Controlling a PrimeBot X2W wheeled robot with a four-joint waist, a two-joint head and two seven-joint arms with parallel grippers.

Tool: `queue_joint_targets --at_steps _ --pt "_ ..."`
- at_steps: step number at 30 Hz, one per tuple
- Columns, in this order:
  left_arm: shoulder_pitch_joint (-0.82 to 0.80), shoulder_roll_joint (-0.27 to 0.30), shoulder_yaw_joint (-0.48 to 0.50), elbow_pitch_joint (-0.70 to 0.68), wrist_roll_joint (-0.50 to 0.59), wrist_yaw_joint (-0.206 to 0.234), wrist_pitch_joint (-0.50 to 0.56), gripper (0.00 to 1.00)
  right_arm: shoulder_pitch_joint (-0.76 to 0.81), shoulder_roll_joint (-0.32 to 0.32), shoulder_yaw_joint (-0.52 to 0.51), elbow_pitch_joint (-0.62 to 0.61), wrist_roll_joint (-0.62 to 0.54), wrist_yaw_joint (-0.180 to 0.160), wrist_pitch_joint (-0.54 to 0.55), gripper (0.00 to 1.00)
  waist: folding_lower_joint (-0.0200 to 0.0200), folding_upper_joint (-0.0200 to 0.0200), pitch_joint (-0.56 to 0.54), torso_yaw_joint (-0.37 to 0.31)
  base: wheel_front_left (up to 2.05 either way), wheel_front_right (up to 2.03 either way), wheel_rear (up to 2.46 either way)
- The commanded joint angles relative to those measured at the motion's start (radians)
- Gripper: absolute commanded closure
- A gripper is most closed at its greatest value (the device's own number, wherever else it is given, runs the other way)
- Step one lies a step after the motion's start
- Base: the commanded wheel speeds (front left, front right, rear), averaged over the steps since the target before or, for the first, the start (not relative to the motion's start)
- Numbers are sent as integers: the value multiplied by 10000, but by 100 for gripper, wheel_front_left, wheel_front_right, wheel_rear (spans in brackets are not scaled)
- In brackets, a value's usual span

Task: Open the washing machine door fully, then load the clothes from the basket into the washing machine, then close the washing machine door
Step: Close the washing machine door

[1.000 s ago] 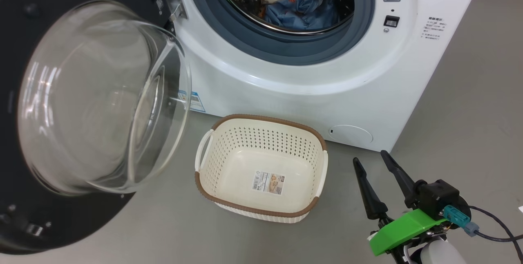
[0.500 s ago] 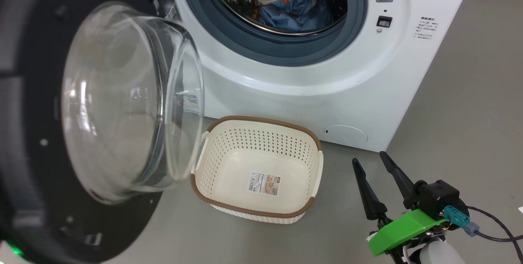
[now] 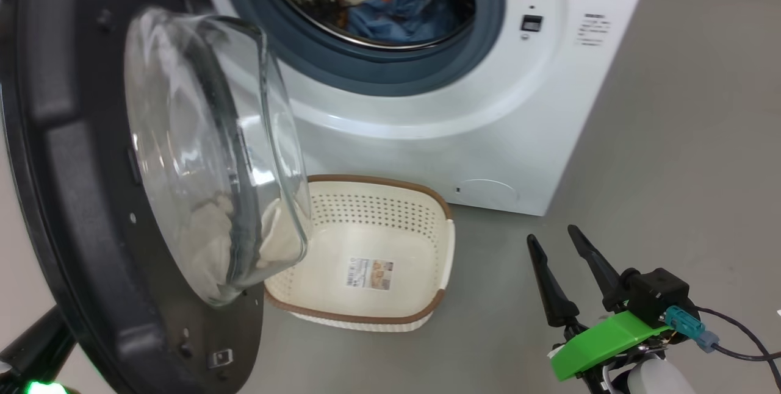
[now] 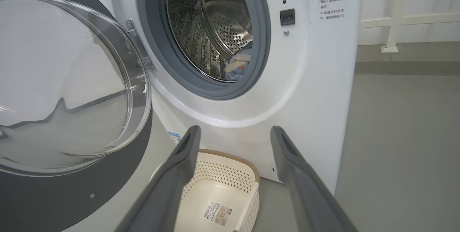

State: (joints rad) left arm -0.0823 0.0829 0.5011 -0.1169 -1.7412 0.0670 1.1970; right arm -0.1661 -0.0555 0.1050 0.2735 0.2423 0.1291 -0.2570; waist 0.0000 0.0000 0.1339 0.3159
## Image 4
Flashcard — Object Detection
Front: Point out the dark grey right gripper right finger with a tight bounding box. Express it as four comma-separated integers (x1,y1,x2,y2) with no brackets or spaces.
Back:
270,126,358,232

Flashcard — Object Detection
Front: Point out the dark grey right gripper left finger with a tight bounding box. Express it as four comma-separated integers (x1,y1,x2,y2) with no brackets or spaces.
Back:
114,125,202,232

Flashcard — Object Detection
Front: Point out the round dark washing machine door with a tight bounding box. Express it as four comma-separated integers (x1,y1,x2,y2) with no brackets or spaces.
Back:
0,0,153,232

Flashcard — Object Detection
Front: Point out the blue cartoon print garment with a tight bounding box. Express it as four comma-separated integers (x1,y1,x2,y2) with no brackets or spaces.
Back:
224,42,253,82

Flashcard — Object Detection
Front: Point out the white front-load washing machine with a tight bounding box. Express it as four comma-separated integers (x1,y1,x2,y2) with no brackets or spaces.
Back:
77,0,365,195

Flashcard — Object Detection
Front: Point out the cream perforated laundry basket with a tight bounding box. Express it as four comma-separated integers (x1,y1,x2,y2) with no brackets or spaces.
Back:
149,149,260,232

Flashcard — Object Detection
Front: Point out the paper label sticker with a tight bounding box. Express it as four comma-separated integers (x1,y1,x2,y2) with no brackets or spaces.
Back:
202,201,233,227

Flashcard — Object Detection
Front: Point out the white metal railing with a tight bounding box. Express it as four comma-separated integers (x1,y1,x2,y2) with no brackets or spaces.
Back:
359,0,460,54

